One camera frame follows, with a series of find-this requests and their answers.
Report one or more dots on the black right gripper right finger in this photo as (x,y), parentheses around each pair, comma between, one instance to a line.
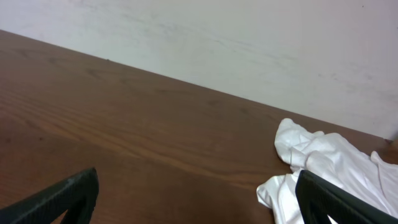
(321,202)

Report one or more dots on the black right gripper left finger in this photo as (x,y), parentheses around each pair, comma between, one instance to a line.
(74,198)

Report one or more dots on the white printed t-shirt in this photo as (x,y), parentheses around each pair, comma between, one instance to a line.
(331,157)

